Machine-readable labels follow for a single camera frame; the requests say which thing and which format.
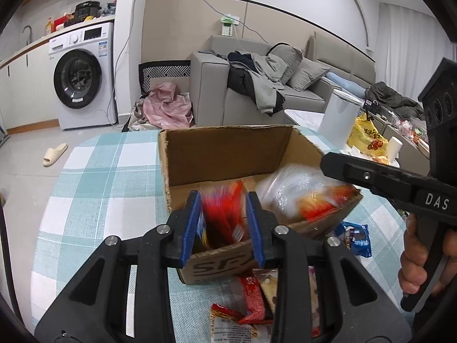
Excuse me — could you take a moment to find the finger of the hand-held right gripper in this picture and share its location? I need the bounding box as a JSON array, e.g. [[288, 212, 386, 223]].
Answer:
[[320, 152, 416, 208]]

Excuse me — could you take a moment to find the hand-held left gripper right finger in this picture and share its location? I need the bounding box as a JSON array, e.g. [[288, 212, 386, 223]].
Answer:
[[246, 191, 415, 343]]

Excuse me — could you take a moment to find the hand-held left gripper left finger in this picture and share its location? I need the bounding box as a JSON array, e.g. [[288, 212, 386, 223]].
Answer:
[[34, 190, 204, 343]]

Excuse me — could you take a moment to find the clear plastic snack bag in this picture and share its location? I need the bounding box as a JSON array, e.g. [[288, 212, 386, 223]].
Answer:
[[255, 163, 361, 222]]

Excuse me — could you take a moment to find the brown cardboard box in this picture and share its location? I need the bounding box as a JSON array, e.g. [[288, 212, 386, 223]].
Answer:
[[158, 125, 364, 284]]

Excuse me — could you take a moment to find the person's right hand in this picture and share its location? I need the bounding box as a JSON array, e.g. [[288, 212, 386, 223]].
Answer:
[[397, 214, 424, 295]]

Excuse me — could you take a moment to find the yellow plastic bag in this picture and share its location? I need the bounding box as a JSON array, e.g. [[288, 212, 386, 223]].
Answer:
[[348, 112, 390, 156]]

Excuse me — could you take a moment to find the white paper cup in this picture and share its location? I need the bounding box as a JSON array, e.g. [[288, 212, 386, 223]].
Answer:
[[387, 136, 403, 161]]

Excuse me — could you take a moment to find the cream snack packet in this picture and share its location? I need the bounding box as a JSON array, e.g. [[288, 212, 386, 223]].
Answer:
[[259, 270, 279, 315]]

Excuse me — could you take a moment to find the red packet with white label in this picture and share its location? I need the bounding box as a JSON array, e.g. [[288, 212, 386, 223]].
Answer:
[[237, 275, 275, 325]]

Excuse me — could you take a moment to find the white trash bin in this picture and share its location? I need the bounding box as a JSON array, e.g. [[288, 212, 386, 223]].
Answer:
[[318, 89, 363, 143]]

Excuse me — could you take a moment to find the dark green jacket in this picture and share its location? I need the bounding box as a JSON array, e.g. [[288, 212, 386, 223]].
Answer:
[[366, 81, 425, 118]]

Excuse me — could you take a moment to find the blue snack packet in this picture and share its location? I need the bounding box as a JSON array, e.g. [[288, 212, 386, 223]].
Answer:
[[334, 221, 372, 258]]

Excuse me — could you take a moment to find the white coffee table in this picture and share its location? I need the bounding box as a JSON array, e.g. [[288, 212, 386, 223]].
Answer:
[[284, 109, 325, 129]]

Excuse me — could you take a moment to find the red and yellow snack packet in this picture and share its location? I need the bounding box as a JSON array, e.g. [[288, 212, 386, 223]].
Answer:
[[209, 303, 247, 324]]

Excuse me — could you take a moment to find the teal checked tablecloth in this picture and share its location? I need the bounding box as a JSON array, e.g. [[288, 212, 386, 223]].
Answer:
[[30, 125, 408, 343]]

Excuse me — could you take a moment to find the light blue pillow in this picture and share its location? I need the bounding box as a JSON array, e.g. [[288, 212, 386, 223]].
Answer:
[[326, 72, 368, 95]]

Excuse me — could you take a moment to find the white packet with black text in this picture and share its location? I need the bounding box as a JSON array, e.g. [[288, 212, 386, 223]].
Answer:
[[211, 318, 274, 343]]

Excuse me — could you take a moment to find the grey pillow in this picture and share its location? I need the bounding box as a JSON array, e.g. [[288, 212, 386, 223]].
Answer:
[[287, 58, 331, 91], [268, 44, 304, 86]]

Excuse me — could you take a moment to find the grey garment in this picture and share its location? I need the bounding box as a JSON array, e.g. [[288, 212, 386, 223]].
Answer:
[[250, 53, 286, 115]]

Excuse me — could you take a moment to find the grey sofa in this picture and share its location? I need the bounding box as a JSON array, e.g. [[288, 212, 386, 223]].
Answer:
[[189, 30, 429, 129]]

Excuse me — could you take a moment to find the beige slipper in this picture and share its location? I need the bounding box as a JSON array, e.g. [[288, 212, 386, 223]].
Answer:
[[42, 143, 69, 167]]

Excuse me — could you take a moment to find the black patterned basket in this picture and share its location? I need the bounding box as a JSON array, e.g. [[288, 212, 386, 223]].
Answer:
[[137, 61, 191, 95]]

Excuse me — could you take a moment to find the white washing machine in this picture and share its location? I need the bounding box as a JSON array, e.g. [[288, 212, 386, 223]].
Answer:
[[48, 21, 118, 131]]

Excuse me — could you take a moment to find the white kitchen cabinet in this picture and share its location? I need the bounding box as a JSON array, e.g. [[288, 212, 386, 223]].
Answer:
[[0, 37, 59, 133]]

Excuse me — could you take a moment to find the black rice cooker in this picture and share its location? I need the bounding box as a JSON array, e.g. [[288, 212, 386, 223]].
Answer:
[[73, 2, 99, 20]]

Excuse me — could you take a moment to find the white green wall device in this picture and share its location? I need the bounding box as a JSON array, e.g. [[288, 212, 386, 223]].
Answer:
[[219, 16, 240, 37]]

